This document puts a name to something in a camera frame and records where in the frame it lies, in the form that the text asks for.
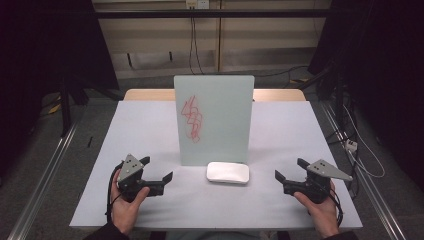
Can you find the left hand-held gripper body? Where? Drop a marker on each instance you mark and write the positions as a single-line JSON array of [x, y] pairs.
[[130, 168]]

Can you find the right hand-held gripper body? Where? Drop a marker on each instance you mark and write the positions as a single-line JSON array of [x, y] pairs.
[[315, 186]]

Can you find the white board eraser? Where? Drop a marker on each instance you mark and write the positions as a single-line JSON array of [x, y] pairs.
[[227, 172]]

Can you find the person's right hand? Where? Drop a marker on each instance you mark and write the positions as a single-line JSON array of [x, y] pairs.
[[325, 216]]

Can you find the person's left hand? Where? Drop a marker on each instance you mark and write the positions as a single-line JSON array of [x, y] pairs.
[[123, 213]]

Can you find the white table mat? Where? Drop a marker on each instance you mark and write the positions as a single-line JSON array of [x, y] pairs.
[[283, 133]]

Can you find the small black floor object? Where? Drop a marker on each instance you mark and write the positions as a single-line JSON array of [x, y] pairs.
[[89, 142]]

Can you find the white power strip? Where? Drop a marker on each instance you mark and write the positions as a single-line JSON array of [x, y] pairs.
[[351, 145]]

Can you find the black metal stand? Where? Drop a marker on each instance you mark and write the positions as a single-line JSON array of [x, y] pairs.
[[339, 100], [65, 113]]

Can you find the yellow floor tape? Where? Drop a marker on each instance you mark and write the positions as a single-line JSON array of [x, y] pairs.
[[300, 80], [55, 109]]

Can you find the pale green glass writing board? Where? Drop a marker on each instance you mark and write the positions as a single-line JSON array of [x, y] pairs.
[[223, 110]]

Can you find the black curtain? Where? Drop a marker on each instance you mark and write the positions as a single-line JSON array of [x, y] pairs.
[[33, 50], [393, 66]]

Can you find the black horizontal metal bar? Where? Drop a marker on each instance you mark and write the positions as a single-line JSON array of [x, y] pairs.
[[233, 13]]

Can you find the aluminium floor rail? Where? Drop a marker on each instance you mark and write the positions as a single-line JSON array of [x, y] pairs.
[[370, 186], [43, 180]]

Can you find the white wall socket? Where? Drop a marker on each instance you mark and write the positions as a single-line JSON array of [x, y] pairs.
[[196, 4]]

